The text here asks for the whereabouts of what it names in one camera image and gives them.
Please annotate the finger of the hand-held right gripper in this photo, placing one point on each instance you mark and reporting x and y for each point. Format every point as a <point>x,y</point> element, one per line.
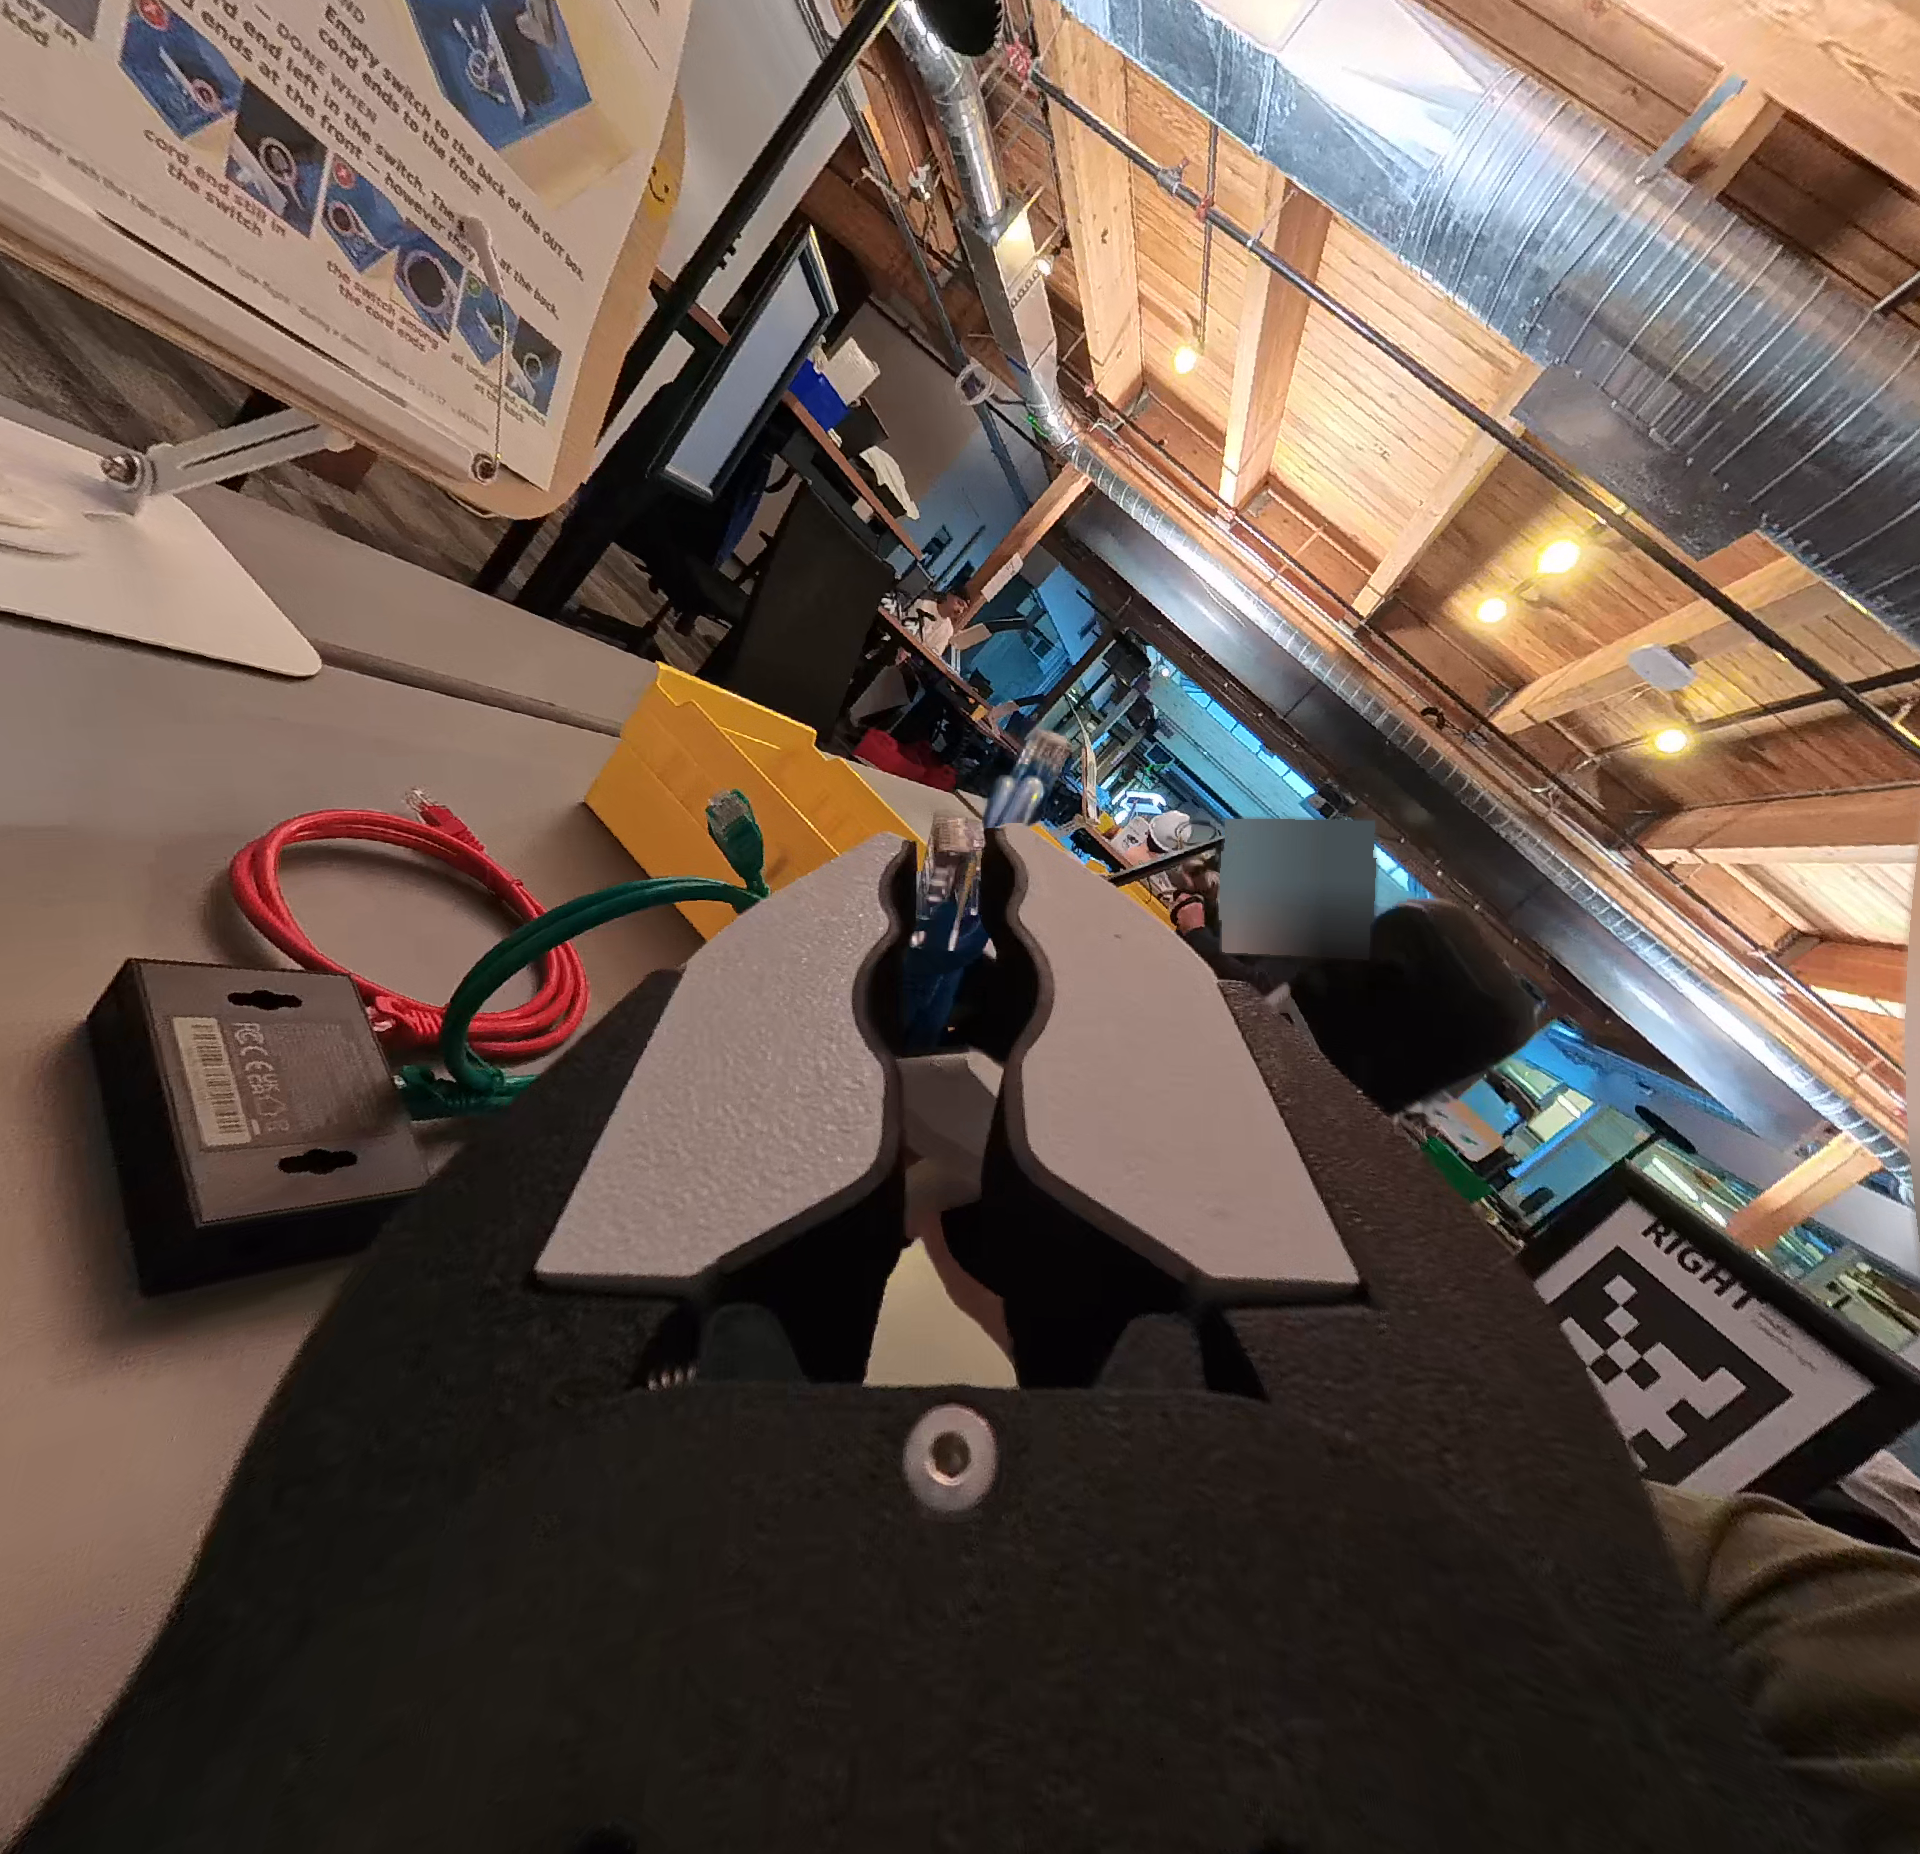
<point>948,1119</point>

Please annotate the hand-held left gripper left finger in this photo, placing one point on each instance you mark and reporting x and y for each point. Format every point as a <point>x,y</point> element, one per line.
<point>736,1119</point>

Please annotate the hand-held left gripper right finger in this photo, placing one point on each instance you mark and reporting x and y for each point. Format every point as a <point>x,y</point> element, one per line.
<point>1155,1133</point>

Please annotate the black ethernet switch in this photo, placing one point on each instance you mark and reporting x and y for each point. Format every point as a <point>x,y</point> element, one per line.
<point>254,1133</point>

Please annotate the dark steel ceiling beam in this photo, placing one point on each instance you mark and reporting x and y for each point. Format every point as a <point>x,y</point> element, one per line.
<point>1425,775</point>

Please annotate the yellow plastic bin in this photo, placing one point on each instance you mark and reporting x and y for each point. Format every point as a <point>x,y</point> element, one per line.
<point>720,775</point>

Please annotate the printed marker card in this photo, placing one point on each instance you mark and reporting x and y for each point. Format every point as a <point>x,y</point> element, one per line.
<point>1695,1358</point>

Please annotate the instruction sheet on stand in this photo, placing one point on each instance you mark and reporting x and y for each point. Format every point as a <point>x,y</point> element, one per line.
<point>592,384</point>

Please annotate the black monitor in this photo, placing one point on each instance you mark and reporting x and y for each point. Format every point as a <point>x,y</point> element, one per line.
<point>750,369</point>

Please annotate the yellow smiley sticker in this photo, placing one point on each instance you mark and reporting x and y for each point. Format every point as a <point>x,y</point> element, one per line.
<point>660,189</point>

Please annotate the printed instruction sheet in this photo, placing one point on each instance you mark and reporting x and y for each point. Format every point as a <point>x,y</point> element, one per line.
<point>300,115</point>

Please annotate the silver ventilation duct cluster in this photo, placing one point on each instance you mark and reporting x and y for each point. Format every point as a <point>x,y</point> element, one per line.
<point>1499,189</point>

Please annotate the metal stand bracket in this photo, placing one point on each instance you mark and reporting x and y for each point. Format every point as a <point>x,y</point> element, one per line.
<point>225,452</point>

